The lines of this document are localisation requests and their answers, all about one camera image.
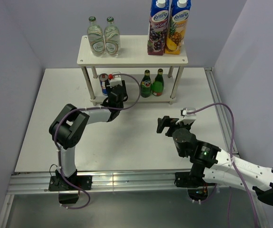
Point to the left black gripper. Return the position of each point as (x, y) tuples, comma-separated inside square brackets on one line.
[(108, 89)]

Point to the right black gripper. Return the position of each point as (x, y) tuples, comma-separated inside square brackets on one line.
[(166, 121)]

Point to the silver blue can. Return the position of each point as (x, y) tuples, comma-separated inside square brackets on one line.
[(104, 80)]

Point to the green Perrier labelled bottle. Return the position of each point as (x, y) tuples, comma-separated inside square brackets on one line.
[(146, 84)]

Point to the dark green gold-cap bottle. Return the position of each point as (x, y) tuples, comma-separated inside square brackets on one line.
[(158, 84)]

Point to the clear bottle green cap front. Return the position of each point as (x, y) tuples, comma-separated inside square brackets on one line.
[(112, 38)]

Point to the clear bottle green cap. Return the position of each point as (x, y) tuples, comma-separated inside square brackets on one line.
[(112, 38), (95, 37)]

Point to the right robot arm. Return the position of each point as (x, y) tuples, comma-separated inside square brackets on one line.
[(213, 165)]

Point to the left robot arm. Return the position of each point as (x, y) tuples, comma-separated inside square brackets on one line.
[(67, 130)]

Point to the beige two-tier shelf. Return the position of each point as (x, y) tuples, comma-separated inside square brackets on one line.
[(133, 59)]

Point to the red grape juice carton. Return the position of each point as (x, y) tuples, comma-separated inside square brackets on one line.
[(158, 26)]

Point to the pineapple juice carton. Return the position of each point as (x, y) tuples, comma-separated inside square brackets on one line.
[(179, 13)]

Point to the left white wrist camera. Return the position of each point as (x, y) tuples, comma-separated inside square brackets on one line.
[(115, 79)]

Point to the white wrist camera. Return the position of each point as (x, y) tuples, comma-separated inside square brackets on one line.
[(186, 116), (115, 79)]

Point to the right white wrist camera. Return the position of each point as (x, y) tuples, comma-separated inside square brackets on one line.
[(186, 116)]

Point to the aluminium rail frame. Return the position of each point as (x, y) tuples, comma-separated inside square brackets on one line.
[(133, 167)]

